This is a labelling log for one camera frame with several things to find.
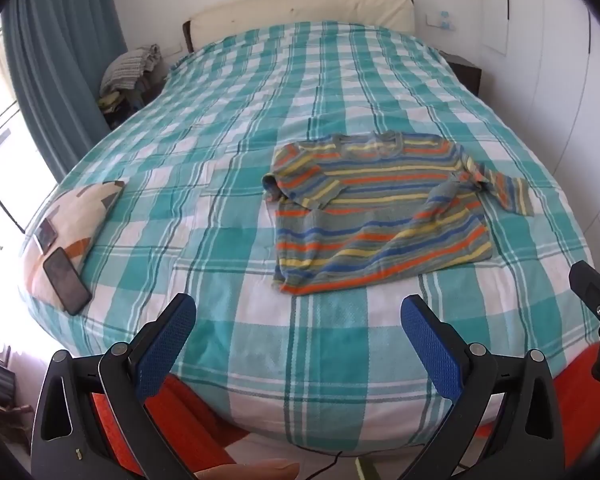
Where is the cream padded headboard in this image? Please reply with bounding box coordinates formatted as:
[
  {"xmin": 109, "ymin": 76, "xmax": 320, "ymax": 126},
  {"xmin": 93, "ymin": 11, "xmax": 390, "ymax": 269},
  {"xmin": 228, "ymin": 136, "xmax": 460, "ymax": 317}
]
[{"xmin": 182, "ymin": 0, "xmax": 416, "ymax": 53}]

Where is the teal curtain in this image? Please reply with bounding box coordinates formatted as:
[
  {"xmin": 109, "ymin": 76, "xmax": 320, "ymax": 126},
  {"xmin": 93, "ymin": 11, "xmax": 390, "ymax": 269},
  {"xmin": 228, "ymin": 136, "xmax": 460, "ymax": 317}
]
[{"xmin": 2, "ymin": 0, "xmax": 128, "ymax": 183}]

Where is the patterned beige cushion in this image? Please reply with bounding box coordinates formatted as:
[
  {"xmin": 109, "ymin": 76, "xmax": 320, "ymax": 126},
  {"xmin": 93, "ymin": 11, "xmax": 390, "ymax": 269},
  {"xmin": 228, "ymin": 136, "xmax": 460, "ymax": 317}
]
[{"xmin": 19, "ymin": 180, "xmax": 127, "ymax": 311}]

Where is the person's left hand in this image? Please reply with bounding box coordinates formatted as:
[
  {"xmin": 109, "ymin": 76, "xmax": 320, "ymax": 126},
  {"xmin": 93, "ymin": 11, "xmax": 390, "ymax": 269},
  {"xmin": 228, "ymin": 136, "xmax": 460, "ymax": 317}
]
[{"xmin": 194, "ymin": 460, "xmax": 301, "ymax": 480}]

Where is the pile of clothes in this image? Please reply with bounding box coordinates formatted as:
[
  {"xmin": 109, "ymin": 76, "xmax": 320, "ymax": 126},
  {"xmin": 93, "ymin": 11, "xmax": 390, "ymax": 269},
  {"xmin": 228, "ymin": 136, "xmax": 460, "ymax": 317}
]
[{"xmin": 99, "ymin": 44, "xmax": 162, "ymax": 96}]

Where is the teal plaid bedspread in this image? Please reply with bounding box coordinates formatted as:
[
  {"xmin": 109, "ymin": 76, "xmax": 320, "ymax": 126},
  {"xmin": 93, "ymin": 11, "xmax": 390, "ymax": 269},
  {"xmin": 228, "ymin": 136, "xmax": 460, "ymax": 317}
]
[{"xmin": 17, "ymin": 20, "xmax": 598, "ymax": 453}]

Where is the window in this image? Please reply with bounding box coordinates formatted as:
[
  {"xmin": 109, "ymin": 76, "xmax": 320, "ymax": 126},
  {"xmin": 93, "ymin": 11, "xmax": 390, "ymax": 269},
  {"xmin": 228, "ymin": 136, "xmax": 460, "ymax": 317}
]
[{"xmin": 0, "ymin": 15, "xmax": 56, "ymax": 361}]

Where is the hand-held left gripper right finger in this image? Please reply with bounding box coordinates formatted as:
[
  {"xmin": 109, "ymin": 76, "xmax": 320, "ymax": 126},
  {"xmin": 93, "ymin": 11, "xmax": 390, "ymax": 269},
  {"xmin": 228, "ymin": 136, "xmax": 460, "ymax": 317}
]
[{"xmin": 400, "ymin": 294, "xmax": 566, "ymax": 480}]

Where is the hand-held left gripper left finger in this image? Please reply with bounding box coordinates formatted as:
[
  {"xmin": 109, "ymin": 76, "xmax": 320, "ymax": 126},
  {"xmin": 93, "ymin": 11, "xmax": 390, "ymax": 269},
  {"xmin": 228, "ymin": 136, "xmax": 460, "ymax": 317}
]
[{"xmin": 30, "ymin": 292, "xmax": 198, "ymax": 480}]

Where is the white wall socket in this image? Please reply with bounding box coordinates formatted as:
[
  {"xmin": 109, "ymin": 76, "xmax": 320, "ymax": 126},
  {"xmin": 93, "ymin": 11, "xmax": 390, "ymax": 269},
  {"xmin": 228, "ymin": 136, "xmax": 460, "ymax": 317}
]
[{"xmin": 426, "ymin": 9, "xmax": 456, "ymax": 31}]

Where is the black floor cable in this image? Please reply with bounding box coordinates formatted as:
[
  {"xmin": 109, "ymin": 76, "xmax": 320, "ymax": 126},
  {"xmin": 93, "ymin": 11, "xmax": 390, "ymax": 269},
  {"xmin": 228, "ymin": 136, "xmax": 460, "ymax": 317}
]
[{"xmin": 292, "ymin": 451, "xmax": 343, "ymax": 478}]

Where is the small dark card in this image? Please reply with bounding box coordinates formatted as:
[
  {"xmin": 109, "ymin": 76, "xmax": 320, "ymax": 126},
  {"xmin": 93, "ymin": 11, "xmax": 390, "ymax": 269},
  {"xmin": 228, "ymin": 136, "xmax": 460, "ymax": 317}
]
[{"xmin": 34, "ymin": 219, "xmax": 58, "ymax": 251}]

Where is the striped knit sweater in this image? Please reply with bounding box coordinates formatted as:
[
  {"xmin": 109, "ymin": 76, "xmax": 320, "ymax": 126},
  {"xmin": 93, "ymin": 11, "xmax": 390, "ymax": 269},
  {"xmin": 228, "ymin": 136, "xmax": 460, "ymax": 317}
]
[{"xmin": 261, "ymin": 131, "xmax": 535, "ymax": 296}]

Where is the green strip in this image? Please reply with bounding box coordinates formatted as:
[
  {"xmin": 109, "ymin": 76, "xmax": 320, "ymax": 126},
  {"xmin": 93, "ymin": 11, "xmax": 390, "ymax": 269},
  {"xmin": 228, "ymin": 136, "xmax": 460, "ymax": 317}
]
[{"xmin": 355, "ymin": 457, "xmax": 381, "ymax": 480}]

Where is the white wall panel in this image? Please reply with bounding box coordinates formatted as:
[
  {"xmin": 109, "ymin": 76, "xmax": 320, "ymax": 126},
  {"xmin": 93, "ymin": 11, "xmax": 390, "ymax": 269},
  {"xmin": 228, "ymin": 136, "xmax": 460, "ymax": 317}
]
[{"xmin": 480, "ymin": 0, "xmax": 511, "ymax": 56}]

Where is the black smartphone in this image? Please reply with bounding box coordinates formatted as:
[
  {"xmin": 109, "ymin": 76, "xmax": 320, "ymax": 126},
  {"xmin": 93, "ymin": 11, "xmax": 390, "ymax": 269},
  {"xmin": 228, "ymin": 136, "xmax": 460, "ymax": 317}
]
[{"xmin": 42, "ymin": 247, "xmax": 93, "ymax": 317}]

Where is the dark bedside table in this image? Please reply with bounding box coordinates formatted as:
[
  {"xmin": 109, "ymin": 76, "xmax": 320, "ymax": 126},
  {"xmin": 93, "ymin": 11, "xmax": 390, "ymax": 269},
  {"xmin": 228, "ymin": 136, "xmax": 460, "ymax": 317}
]
[
  {"xmin": 445, "ymin": 52, "xmax": 482, "ymax": 97},
  {"xmin": 101, "ymin": 87, "xmax": 166, "ymax": 131}
]

